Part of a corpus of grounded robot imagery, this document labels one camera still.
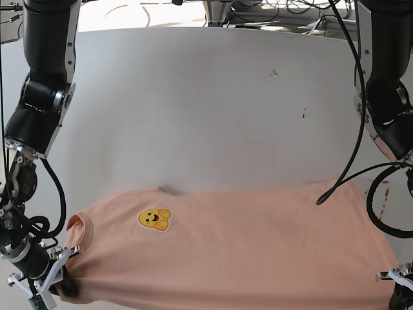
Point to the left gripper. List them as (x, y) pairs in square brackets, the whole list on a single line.
[(402, 296)]

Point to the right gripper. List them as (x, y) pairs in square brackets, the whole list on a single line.
[(35, 262)]

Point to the peach pink T-shirt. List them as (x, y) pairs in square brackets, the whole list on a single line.
[(256, 249)]

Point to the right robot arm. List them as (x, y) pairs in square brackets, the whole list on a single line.
[(49, 34)]

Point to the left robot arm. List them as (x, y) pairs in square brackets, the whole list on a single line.
[(384, 47)]

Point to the red tape rectangle marking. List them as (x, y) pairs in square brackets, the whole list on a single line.
[(380, 198)]

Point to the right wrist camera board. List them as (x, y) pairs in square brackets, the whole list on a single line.
[(42, 301)]

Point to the grey metal centre post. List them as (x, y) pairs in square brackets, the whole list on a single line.
[(216, 12)]

